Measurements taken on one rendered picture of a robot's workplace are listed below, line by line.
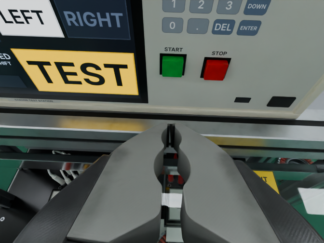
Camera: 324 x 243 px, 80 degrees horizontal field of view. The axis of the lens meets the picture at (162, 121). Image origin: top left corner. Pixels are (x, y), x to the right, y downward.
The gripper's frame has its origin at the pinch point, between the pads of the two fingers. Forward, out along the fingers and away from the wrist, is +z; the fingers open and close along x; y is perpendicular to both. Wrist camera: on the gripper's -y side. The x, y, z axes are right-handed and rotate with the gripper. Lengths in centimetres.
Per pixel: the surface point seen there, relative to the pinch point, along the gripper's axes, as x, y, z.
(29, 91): -14.9, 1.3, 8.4
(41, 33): -10.3, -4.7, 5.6
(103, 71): -6.3, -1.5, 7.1
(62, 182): -22.4, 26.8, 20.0
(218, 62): 3.9, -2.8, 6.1
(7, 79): -16.2, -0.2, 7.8
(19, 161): -20.4, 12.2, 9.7
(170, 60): -0.1, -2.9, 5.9
